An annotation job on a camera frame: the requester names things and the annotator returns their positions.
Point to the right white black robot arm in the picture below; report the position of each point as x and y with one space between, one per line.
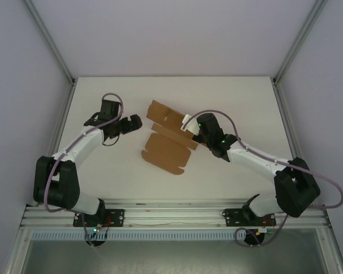
254 160

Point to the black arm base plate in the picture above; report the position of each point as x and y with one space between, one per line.
231 217
117 217

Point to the brown cardboard paper box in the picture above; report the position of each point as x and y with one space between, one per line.
165 151

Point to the aluminium frame post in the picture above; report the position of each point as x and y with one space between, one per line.
15 251
333 251
300 40
50 40

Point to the aluminium mounting rail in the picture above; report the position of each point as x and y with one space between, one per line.
174 214

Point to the small electronics board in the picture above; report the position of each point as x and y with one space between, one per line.
267 230
97 229

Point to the aluminium table side rail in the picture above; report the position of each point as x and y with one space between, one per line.
286 120
63 111

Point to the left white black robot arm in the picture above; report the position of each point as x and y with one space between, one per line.
83 145

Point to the grey metal sheet panel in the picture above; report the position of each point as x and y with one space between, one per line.
174 257

